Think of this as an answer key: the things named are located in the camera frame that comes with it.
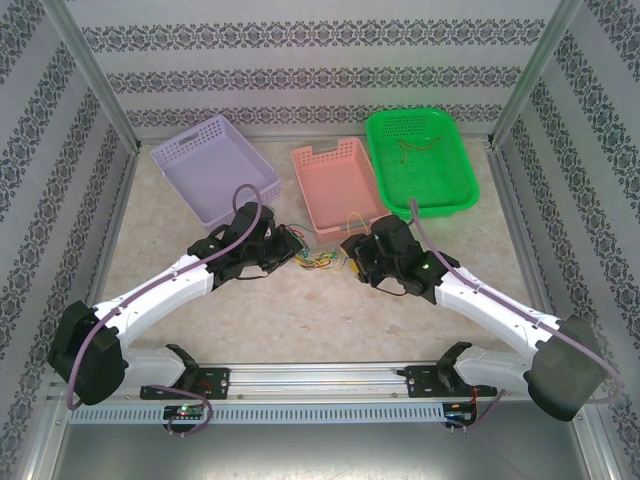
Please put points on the pink plastic basket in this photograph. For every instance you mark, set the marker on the pink plastic basket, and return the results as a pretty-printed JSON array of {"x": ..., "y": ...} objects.
[{"x": 335, "y": 185}]

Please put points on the purple plastic basket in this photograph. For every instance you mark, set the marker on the purple plastic basket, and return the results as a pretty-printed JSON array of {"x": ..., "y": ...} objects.
[{"x": 220, "y": 170}]

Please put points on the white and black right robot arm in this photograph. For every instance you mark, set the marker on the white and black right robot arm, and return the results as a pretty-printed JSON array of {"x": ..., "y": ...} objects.
[{"x": 500, "y": 310}]

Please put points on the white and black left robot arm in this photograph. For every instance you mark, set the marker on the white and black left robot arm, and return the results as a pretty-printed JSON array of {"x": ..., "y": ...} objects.
[{"x": 165, "y": 290}]

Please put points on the green plastic basket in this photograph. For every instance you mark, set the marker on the green plastic basket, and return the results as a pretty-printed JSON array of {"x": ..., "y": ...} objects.
[{"x": 435, "y": 185}]

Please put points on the aluminium table edge beam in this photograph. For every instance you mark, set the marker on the aluminium table edge beam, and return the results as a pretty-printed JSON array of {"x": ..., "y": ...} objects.
[
  {"x": 515, "y": 200},
  {"x": 129, "y": 190}
]

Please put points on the small circuit board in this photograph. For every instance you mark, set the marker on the small circuit board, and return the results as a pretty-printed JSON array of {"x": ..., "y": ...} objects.
[
  {"x": 460, "y": 415},
  {"x": 185, "y": 412}
]

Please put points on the grey metal panel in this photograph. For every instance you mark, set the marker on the grey metal panel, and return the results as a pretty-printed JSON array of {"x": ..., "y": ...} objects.
[{"x": 320, "y": 455}]

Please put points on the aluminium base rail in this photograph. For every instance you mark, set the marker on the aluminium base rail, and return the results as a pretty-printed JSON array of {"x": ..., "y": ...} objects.
[{"x": 315, "y": 380}]

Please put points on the aluminium frame post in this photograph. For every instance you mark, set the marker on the aluminium frame post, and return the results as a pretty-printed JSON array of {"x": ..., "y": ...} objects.
[
  {"x": 90, "y": 65},
  {"x": 540, "y": 65}
]

